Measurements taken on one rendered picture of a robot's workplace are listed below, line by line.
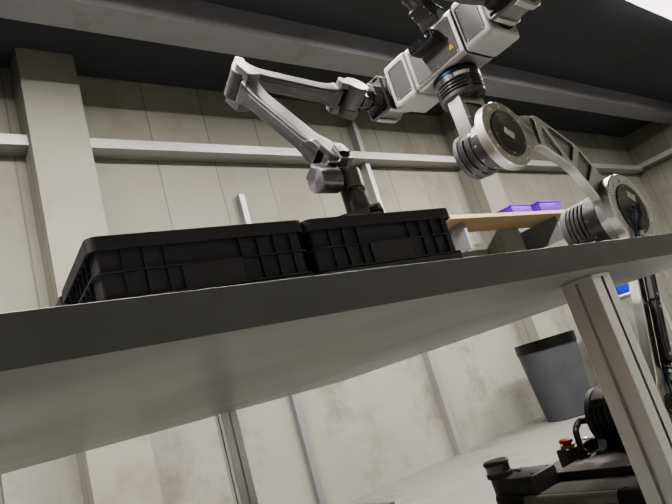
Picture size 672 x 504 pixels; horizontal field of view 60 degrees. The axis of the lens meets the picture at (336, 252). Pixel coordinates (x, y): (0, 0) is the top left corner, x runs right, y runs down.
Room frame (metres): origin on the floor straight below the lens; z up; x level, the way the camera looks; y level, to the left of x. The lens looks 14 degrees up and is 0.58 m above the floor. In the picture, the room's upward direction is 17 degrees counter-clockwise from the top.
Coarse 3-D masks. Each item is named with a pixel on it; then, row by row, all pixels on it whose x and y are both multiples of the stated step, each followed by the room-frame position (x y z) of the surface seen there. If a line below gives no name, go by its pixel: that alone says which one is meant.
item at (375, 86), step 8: (376, 80) 1.68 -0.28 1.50; (368, 88) 1.66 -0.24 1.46; (376, 88) 1.66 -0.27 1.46; (384, 88) 1.68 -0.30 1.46; (368, 96) 1.65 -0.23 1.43; (376, 96) 1.66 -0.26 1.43; (384, 96) 1.68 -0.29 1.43; (368, 104) 1.67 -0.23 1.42; (376, 104) 1.68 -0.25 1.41; (384, 104) 1.68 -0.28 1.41; (368, 112) 1.74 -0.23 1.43; (376, 112) 1.72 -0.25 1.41; (384, 112) 1.70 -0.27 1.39; (376, 120) 1.74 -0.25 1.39
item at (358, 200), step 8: (344, 192) 1.24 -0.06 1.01; (352, 192) 1.23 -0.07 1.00; (360, 192) 1.24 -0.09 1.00; (344, 200) 1.25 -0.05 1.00; (352, 200) 1.23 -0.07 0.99; (360, 200) 1.23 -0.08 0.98; (368, 200) 1.25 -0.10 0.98; (352, 208) 1.24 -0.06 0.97; (360, 208) 1.23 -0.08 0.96; (376, 208) 1.23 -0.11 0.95
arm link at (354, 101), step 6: (348, 90) 1.58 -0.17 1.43; (342, 96) 1.60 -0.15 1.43; (348, 96) 1.59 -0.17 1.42; (354, 96) 1.59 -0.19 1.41; (360, 96) 1.59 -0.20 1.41; (366, 96) 1.60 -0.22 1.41; (342, 102) 1.60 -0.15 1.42; (348, 102) 1.60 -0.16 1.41; (354, 102) 1.60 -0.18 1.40; (360, 102) 1.61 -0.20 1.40; (348, 108) 1.61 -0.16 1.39; (354, 108) 1.62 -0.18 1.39; (360, 108) 1.64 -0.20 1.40
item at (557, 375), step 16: (560, 336) 4.48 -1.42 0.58; (528, 352) 4.56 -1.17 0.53; (544, 352) 4.50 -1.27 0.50; (560, 352) 4.48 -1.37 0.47; (576, 352) 4.54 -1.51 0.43; (528, 368) 4.63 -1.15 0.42; (544, 368) 4.53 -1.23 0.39; (560, 368) 4.49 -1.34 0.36; (576, 368) 4.52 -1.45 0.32; (544, 384) 4.56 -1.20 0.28; (560, 384) 4.51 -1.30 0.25; (576, 384) 4.51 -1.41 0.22; (544, 400) 4.62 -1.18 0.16; (560, 400) 4.53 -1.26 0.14; (576, 400) 4.51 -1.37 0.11; (560, 416) 4.56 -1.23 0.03; (576, 416) 4.52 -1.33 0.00
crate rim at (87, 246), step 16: (240, 224) 1.01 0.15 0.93; (256, 224) 1.02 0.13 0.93; (272, 224) 1.04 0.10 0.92; (288, 224) 1.06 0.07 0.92; (96, 240) 0.86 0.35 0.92; (112, 240) 0.87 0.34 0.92; (128, 240) 0.89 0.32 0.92; (144, 240) 0.90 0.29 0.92; (160, 240) 0.92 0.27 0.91; (176, 240) 0.93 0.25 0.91; (192, 240) 0.95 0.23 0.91; (80, 256) 0.89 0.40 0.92; (80, 272) 0.96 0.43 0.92; (64, 288) 1.05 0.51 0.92
